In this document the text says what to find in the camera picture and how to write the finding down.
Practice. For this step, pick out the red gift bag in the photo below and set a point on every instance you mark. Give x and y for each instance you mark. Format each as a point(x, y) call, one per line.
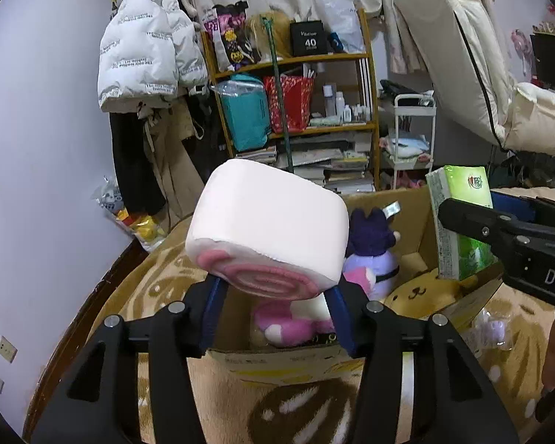
point(297, 94)

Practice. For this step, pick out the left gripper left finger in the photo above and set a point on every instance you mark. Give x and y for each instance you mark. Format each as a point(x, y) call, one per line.
point(96, 400)

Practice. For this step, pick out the open cardboard box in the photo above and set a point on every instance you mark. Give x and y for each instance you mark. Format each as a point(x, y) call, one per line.
point(351, 323)

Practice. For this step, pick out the purple dark-eared plush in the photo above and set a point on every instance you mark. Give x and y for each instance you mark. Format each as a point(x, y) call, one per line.
point(370, 262)

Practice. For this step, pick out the stack of books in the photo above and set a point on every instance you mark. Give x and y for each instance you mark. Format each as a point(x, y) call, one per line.
point(346, 171)

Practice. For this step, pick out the white rolling cart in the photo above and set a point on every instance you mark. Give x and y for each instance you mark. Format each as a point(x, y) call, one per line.
point(404, 149)

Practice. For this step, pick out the black box marked 40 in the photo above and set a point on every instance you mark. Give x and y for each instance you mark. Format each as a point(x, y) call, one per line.
point(308, 38)

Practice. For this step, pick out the wall socket upper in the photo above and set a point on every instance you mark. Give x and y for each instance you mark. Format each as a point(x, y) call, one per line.
point(7, 350)

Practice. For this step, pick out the cream massage chair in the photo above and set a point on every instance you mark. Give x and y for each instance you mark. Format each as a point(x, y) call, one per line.
point(459, 46)

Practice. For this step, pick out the wooden shelf unit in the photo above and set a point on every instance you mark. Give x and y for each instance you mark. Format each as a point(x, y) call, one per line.
point(344, 100)

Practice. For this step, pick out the green pole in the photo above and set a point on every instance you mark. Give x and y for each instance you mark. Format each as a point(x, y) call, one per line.
point(267, 25)

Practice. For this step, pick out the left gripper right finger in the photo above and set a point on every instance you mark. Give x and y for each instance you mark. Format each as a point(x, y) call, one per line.
point(422, 384)

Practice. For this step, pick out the green tissue pack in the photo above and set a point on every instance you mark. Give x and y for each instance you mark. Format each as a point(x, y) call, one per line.
point(457, 194)

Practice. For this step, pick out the colourful anime bag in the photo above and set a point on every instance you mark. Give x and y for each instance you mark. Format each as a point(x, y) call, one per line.
point(226, 28)

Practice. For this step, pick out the beige hanging coat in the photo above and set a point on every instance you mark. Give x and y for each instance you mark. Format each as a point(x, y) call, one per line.
point(173, 168)

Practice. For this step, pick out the blonde wig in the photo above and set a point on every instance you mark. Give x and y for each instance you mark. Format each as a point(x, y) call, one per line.
point(259, 37)

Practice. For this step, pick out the bagged purple plush keychain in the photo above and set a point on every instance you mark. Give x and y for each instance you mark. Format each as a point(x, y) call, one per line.
point(489, 331)

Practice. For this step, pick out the teal bag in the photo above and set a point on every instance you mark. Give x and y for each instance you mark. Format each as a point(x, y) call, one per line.
point(246, 110)

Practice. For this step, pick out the yellow dog plush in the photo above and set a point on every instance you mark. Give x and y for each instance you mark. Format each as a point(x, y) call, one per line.
point(427, 294)

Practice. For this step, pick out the white puffer jacket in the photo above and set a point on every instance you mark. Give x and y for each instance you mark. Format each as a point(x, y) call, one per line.
point(148, 55)

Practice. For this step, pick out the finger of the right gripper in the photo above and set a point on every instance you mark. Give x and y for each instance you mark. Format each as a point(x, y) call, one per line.
point(525, 208)
point(506, 234)

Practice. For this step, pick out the pink swirl roll pillow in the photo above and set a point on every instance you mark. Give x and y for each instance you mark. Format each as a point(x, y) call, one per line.
point(268, 232)

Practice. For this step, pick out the plastic bag with toys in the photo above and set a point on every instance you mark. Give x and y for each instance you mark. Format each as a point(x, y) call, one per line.
point(138, 225)

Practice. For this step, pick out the pink plush bear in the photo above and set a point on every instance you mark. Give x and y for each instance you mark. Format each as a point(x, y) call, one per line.
point(292, 323)

